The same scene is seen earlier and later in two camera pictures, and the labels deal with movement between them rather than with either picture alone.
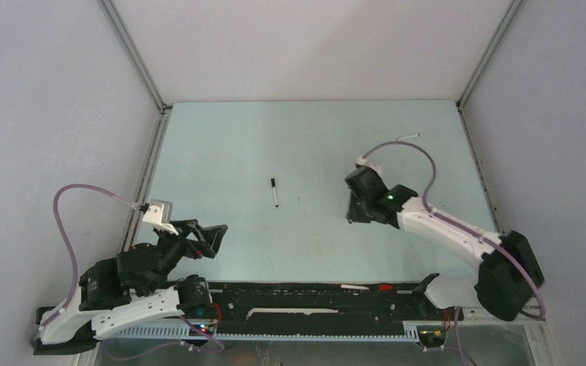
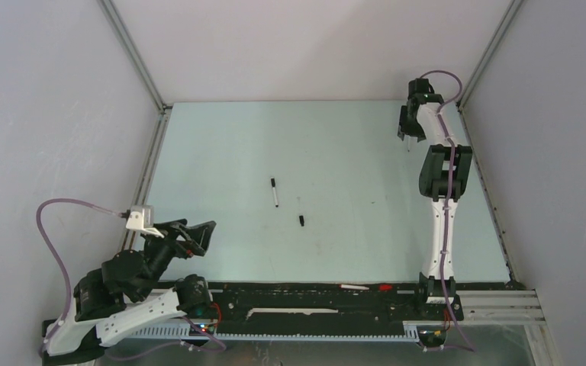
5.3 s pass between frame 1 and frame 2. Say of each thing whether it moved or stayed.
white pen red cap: stayed
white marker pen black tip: stayed
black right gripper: moved
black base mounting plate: stayed
